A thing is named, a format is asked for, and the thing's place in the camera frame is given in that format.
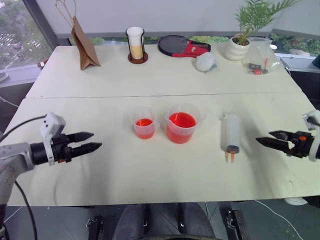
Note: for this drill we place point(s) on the small beaker with red liquid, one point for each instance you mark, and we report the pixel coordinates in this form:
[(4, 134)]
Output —
[(145, 125)]

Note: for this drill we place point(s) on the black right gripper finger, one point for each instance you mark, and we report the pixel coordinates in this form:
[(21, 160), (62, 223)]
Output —
[(273, 143), (281, 135)]

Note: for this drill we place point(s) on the green plant white pot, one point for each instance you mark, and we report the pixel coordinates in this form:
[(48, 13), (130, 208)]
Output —
[(236, 50)]

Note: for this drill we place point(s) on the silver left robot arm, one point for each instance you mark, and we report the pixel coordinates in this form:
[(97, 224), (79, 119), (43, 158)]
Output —
[(15, 157)]

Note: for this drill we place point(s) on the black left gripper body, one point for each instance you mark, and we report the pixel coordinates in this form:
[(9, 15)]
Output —
[(61, 150)]

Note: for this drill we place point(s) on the white flat floor object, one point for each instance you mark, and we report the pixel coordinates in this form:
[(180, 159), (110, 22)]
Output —
[(296, 201)]

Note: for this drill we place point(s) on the black table leg brace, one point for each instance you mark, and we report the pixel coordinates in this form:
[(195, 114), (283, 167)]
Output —
[(96, 227), (237, 225)]

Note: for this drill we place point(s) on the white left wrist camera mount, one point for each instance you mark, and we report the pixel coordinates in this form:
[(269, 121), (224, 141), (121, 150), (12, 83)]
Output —
[(51, 122)]

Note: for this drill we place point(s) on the clear syringe orange tips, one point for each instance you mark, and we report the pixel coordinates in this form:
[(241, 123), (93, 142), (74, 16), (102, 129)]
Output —
[(231, 132)]

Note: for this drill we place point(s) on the large beaker with red liquid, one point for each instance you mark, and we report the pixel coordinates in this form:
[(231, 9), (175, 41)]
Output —
[(182, 127)]

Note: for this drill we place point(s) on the brown paper bag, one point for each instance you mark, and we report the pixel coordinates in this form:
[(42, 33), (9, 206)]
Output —
[(86, 50)]

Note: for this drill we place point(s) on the black red paddle case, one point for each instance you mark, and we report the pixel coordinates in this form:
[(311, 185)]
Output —
[(180, 46)]

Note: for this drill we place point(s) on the cup in black holder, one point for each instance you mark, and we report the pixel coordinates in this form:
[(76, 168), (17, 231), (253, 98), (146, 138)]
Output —
[(137, 59)]

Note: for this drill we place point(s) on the white crumpled ball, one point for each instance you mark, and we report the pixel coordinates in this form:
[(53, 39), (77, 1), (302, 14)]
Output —
[(205, 62)]

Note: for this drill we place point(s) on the small brown table clamp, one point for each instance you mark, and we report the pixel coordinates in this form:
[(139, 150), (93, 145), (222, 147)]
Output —
[(41, 64)]

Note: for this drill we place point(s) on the clear plastic bag small parts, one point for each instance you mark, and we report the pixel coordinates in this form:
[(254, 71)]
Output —
[(260, 60)]

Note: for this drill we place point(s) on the white paper cup stack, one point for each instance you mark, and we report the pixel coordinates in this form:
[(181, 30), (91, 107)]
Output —
[(136, 43)]

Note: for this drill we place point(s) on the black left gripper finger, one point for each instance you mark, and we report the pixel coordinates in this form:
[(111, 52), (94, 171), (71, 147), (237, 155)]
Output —
[(86, 148), (81, 136)]

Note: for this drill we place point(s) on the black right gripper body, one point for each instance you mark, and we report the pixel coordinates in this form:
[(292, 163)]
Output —
[(301, 145)]

